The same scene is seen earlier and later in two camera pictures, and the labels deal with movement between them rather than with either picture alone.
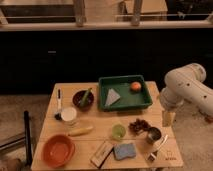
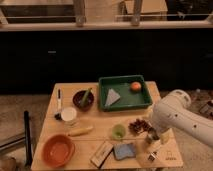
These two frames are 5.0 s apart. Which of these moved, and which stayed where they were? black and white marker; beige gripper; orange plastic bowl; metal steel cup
Moved: beige gripper
Stayed: orange plastic bowl; black and white marker; metal steel cup
